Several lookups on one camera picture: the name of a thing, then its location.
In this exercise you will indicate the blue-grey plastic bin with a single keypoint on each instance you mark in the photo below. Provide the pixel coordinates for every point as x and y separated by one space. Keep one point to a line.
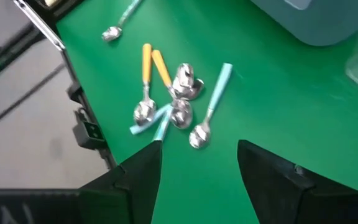
315 21

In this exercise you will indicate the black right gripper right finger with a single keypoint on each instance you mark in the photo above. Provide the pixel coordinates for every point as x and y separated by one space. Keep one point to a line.
278 193

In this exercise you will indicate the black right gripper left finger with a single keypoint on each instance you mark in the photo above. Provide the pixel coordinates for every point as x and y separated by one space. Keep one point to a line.
129 193

